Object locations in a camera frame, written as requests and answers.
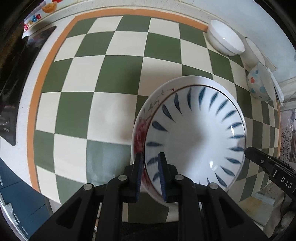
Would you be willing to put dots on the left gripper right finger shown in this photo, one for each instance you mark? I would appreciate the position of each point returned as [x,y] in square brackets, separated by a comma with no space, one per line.
[167,173]

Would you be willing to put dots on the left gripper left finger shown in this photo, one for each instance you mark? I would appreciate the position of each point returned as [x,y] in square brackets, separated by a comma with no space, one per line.
[134,177]

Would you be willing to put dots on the blue leaf pattern plate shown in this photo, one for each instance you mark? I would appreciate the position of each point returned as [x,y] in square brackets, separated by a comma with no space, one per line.
[196,136]

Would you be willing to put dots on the red floral plate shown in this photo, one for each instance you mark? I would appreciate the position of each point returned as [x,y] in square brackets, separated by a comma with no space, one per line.
[143,129]

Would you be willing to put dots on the colourful dotted white bowl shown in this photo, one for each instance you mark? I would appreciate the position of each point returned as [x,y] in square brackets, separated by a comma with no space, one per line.
[260,83]

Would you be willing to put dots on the white bowl with rim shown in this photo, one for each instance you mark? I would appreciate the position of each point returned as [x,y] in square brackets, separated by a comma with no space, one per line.
[252,55]

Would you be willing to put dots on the plain white bowl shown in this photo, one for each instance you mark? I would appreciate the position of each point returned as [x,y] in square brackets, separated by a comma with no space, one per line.
[224,39]

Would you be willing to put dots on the green checkered table mat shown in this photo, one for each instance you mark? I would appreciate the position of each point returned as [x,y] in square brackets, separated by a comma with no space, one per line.
[98,71]

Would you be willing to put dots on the blue cabinet front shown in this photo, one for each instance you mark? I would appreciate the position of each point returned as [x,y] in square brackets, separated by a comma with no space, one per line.
[29,206]

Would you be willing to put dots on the black induction cooktop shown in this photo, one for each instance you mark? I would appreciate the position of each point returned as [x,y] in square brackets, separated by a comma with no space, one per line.
[17,58]

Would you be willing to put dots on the colourful fruit wall sticker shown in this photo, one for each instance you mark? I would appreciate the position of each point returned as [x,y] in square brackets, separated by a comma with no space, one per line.
[44,9]

